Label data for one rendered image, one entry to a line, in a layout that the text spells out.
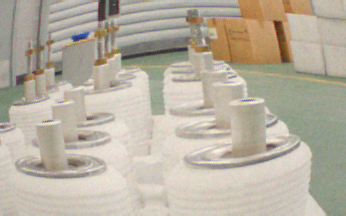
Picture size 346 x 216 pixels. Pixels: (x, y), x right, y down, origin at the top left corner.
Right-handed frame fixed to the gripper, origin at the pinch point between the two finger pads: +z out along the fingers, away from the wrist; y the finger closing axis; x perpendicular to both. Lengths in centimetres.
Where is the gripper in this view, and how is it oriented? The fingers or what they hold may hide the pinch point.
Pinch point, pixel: (108, 12)
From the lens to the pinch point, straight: 112.0
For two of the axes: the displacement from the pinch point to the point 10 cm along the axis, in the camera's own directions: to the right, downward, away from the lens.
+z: 1.1, 9.9, 1.1
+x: -9.6, 1.3, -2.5
